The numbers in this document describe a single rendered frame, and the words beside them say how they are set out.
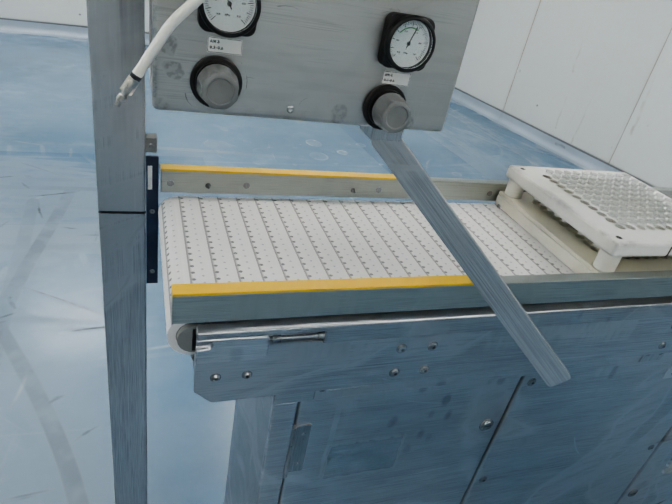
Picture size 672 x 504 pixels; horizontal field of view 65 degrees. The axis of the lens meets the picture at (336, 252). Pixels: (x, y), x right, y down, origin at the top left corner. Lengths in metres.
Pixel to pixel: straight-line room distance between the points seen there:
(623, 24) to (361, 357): 4.07
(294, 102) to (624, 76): 4.10
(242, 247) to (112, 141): 0.22
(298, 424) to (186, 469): 0.72
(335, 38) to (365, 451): 0.60
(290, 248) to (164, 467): 0.89
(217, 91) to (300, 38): 0.07
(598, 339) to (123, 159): 0.67
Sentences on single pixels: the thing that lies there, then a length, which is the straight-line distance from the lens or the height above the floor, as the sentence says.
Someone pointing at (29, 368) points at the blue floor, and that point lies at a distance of 1.70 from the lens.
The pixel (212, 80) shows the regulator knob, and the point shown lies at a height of 1.06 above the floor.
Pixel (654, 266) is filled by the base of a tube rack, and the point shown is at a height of 0.84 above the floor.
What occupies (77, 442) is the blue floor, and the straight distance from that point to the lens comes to 1.50.
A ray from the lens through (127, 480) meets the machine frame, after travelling 1.15.
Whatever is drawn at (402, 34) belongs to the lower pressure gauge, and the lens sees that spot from 0.39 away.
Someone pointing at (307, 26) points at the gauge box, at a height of 1.09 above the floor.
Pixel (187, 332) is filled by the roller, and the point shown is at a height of 0.80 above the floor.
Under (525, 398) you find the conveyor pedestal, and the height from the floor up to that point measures 0.59.
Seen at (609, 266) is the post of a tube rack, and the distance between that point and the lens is 0.75.
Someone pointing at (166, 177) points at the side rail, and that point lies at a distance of 0.73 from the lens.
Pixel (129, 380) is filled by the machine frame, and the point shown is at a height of 0.47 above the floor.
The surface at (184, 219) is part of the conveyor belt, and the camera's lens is 0.68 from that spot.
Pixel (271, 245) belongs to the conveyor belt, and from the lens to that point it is 0.64.
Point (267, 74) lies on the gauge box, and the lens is 0.38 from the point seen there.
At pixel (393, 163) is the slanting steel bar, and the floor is 0.98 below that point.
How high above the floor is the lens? 1.14
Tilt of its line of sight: 30 degrees down
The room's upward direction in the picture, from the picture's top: 12 degrees clockwise
